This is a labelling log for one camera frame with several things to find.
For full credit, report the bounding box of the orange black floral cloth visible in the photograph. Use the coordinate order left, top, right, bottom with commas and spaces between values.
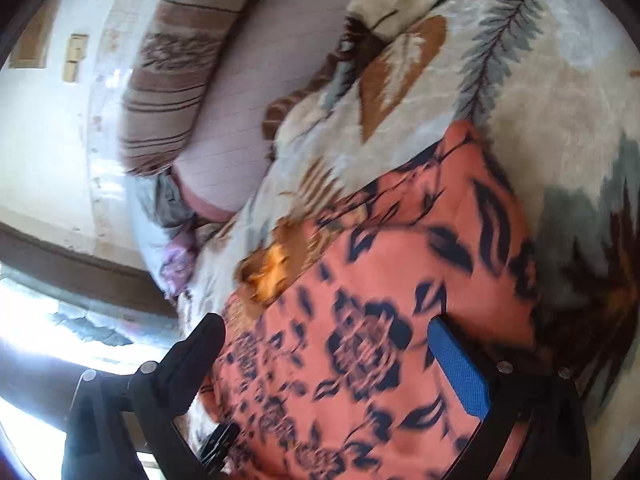
201, 122, 538, 479

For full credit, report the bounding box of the purple floral garment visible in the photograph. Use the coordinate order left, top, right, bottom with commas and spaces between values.
160, 232, 198, 298

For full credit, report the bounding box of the light blue pillow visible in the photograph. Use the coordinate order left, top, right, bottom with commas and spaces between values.
125, 176, 172, 289

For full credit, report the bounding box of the grey crumpled garment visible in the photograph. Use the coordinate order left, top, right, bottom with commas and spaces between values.
132, 170, 195, 229

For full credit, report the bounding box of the cream leaf pattern blanket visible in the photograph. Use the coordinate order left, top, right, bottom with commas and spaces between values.
178, 0, 639, 438

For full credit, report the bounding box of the brown striped bolster pillow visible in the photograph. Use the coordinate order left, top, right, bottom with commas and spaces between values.
118, 0, 250, 176

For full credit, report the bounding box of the pink bed sheet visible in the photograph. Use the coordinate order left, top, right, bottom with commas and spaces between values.
172, 0, 349, 222

